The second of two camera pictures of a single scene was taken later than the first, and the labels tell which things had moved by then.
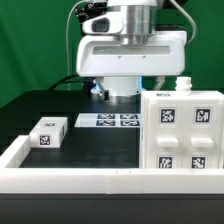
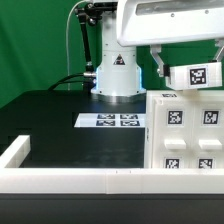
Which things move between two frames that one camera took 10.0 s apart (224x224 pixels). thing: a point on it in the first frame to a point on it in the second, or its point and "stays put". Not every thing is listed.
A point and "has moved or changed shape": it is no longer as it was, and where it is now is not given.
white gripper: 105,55 to 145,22
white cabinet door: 166,134 has moved or changed shape
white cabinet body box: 177,96 has moved or changed shape
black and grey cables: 68,78 stays put
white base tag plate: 104,120 stays put
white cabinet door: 202,134 has moved or changed shape
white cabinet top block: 50,132 to 196,76
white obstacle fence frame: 102,181 stays put
